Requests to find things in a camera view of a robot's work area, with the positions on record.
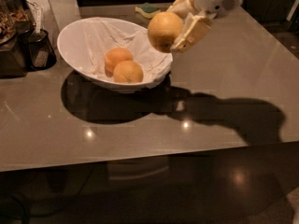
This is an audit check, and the back orange in bowl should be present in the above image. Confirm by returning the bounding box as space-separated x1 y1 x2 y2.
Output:
105 48 133 77

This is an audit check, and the front orange in bowl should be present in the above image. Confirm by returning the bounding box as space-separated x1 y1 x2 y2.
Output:
113 61 144 84

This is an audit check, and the white tilted bowl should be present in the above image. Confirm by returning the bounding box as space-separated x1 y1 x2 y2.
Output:
56 16 174 94

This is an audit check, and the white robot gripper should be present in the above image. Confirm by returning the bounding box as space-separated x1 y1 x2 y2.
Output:
167 0 243 52

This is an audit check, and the white utensil in cup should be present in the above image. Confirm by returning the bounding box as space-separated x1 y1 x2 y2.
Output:
29 2 43 34

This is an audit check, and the black mesh cup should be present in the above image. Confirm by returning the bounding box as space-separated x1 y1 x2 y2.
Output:
18 29 56 71

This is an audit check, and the large orange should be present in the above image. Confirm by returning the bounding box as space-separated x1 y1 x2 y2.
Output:
148 12 183 53

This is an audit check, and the green yellow sponge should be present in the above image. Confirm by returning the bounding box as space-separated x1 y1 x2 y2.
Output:
135 3 161 20

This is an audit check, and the white cloth in bowl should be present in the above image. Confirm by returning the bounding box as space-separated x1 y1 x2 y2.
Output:
74 16 174 90

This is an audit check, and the dark appliance with food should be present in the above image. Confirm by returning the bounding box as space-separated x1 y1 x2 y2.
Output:
0 0 32 78

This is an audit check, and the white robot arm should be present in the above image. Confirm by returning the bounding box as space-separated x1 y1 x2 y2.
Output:
167 0 243 52

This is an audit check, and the orange in bowl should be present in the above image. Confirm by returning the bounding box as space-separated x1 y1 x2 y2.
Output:
105 48 133 77
113 61 144 84

